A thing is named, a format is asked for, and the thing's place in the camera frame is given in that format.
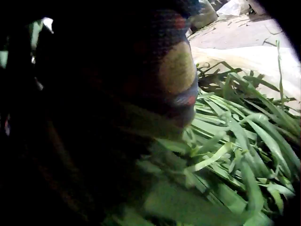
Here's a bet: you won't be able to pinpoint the person's right hand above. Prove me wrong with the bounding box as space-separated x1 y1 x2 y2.
35 0 200 151

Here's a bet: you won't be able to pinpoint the person's right fingers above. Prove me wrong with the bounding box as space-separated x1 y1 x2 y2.
132 9 200 129

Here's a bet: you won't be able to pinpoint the greenish filled sack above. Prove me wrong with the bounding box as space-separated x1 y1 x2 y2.
190 0 218 32

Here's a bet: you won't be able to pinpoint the white plastic bag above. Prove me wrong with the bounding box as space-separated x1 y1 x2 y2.
216 0 251 17

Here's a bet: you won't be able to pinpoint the pile of green leaves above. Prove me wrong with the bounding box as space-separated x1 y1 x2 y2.
103 40 301 226

